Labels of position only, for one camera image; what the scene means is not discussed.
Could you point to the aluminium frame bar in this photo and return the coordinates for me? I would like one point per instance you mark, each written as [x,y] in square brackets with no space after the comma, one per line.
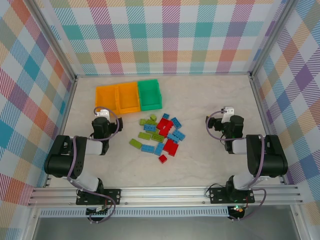
[62,125]
[262,110]

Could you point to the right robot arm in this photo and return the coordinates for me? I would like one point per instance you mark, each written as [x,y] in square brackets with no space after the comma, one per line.
[270,160]

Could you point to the small circuit board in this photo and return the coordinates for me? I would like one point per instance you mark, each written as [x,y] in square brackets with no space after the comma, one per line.
[238,210]
[96,212]

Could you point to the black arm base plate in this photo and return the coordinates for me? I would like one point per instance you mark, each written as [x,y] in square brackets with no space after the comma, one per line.
[217,195]
[115,196]

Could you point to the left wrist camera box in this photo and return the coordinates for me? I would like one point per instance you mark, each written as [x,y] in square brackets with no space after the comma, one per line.
[103,113]

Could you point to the aluminium frame post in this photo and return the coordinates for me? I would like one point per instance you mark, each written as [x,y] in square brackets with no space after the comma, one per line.
[55,41]
[271,37]

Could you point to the small green lego brick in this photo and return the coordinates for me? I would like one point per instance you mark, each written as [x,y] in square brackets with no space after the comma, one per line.
[152,117]

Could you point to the aluminium frame leg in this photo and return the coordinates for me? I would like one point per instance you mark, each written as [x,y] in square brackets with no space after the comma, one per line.
[298,222]
[31,225]

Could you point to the orange plastic bin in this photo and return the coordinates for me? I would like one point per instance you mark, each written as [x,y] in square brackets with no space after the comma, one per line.
[128,110]
[107,114]

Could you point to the small blue lego brick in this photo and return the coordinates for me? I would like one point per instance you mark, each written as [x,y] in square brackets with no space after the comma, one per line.
[165,116]

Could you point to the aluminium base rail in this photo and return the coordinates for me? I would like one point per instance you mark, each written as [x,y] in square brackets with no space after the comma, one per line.
[162,193]

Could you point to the grey metal panel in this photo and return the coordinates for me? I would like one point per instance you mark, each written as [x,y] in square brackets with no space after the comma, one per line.
[162,228]

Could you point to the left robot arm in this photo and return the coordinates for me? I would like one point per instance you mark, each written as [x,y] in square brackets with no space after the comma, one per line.
[65,155]

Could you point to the green plastic bin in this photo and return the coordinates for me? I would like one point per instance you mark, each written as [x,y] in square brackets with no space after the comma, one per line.
[151,107]

